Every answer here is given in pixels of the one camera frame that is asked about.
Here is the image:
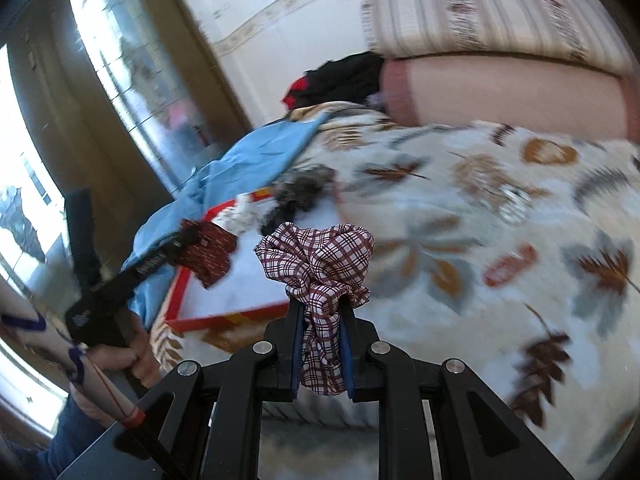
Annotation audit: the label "leaf print fleece blanket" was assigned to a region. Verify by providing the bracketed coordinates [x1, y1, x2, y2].
[150, 102, 640, 480]

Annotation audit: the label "light blue cloth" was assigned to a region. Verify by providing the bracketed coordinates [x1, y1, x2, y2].
[122, 112, 331, 326]

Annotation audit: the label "person's left hand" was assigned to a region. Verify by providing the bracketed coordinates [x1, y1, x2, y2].
[87, 310, 164, 389]

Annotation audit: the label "black clothes pile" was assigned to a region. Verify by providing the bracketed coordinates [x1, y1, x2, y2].
[282, 52, 389, 111]

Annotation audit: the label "grey fuzzy scrunchie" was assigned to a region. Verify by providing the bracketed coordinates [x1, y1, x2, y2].
[260, 165, 339, 237]

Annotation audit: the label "pink quilted cushion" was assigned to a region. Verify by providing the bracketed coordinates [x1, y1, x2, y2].
[377, 57, 640, 142]

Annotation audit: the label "person's blue jeans leg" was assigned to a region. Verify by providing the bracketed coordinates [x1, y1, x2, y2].
[0, 395, 107, 480]

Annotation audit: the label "red cardboard box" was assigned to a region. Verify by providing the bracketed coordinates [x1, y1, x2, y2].
[161, 187, 342, 342]

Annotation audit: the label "person's left forearm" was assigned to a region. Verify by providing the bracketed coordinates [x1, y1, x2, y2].
[0, 280, 148, 428]

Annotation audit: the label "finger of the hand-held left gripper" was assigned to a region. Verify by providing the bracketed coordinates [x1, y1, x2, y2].
[120, 230, 201, 302]

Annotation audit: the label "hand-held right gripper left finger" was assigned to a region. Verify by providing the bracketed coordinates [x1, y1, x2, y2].
[90, 301, 306, 480]

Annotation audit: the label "wooden door with glass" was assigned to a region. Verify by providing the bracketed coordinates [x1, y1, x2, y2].
[10, 0, 252, 261]

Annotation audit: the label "striped floral pillow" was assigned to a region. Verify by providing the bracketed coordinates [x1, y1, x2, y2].
[361, 0, 636, 74]

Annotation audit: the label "dark red patterned scrunchie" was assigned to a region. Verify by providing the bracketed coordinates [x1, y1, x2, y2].
[177, 219, 239, 289]

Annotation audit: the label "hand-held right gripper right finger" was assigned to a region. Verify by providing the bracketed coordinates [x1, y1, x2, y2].
[340, 305, 576, 480]

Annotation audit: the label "window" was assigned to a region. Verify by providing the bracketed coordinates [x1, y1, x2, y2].
[0, 45, 70, 286]

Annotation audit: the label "white pearl bracelet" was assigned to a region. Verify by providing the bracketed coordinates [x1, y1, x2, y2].
[495, 182, 534, 226]

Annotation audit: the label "plaid red white scrunchie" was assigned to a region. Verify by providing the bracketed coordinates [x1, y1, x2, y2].
[254, 222, 376, 395]

